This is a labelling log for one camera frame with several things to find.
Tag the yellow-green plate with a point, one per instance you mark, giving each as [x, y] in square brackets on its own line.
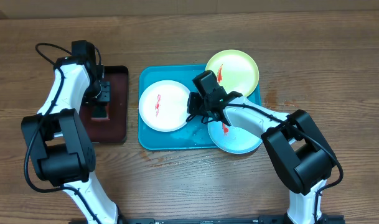
[235, 71]

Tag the black rectangular tray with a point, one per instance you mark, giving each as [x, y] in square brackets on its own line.
[114, 130]

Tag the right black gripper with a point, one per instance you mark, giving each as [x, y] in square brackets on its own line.
[199, 101]

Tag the light blue plate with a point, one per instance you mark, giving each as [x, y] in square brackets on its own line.
[232, 139]

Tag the teal plastic tray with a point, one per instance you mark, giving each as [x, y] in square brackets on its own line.
[193, 135]

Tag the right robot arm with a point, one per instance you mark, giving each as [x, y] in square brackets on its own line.
[301, 157]

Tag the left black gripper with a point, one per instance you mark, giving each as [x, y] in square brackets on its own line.
[105, 98]

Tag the white plate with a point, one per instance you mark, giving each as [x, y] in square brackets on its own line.
[163, 105]

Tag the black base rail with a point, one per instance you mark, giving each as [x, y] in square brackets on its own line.
[208, 221]

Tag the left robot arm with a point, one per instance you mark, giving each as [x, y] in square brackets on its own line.
[60, 155]

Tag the green and pink sponge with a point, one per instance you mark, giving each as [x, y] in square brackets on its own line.
[100, 113]

